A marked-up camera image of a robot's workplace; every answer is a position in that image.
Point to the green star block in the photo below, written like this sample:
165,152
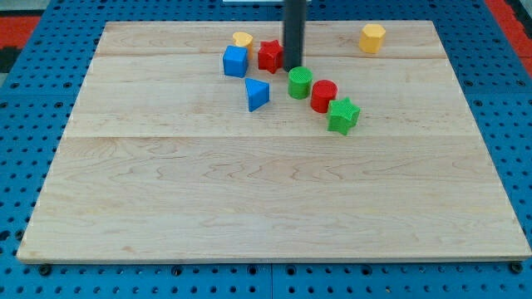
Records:
342,115

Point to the red star block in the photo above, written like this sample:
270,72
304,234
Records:
270,56

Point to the blue triangle block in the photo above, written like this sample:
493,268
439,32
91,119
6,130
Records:
257,93

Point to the green cylinder block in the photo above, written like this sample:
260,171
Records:
299,82

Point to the red cylinder block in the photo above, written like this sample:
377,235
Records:
323,92

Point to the blue cube block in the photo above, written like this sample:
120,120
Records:
235,61

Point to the light wooden board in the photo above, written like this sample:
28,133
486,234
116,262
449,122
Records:
162,162

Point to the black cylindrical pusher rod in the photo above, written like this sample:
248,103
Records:
294,18

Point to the yellow hexagon block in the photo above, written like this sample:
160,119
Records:
372,38

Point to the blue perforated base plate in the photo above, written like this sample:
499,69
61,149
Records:
487,49

